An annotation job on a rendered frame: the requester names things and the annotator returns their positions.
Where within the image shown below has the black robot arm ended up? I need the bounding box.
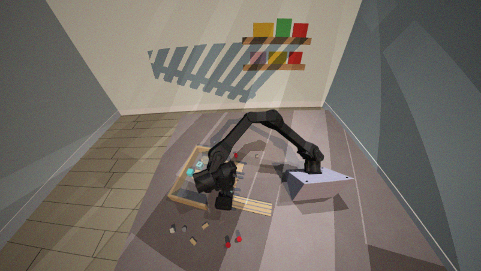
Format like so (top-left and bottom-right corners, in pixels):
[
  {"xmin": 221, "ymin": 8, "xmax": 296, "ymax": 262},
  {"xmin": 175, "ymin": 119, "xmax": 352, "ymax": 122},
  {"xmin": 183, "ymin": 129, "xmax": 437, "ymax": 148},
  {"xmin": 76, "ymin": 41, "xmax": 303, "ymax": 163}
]
[{"xmin": 193, "ymin": 110, "xmax": 324, "ymax": 193}]

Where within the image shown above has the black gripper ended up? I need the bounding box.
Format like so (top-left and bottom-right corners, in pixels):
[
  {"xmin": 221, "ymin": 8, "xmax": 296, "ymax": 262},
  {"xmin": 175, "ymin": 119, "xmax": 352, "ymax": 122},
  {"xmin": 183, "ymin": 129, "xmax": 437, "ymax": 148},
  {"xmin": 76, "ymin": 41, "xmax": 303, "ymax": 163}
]
[{"xmin": 215, "ymin": 169, "xmax": 236, "ymax": 210}]

